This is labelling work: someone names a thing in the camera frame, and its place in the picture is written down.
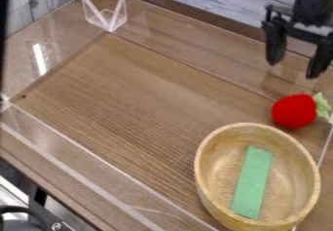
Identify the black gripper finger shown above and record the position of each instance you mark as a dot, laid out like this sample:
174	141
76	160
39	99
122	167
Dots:
276	41
321	59

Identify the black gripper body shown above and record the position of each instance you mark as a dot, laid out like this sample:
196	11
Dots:
308	17

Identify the red plush strawberry toy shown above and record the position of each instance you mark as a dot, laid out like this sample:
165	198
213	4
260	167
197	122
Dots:
296	111

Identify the wooden bowl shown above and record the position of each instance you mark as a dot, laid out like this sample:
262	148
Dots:
293	182

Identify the green rectangular block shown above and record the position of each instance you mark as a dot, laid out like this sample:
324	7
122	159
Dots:
252	183

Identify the clear acrylic corner bracket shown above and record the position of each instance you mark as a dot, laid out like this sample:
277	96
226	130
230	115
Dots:
105	19

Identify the clear acrylic front wall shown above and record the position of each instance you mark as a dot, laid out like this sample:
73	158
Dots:
109	198

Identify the black metal table mount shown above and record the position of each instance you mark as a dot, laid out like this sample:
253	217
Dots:
51	222

